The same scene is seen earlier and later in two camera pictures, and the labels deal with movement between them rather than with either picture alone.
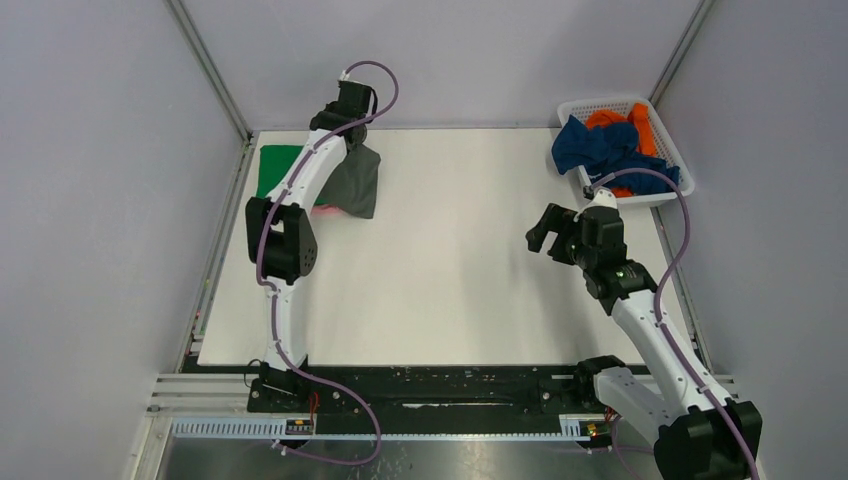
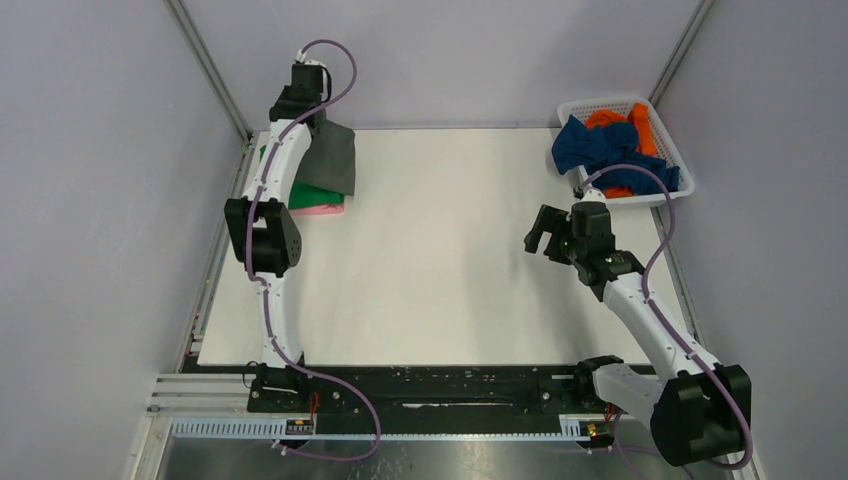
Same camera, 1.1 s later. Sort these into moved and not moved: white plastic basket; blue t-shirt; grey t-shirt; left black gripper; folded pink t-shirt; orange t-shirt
Moved: left black gripper; grey t-shirt
Not moved: blue t-shirt; folded pink t-shirt; orange t-shirt; white plastic basket
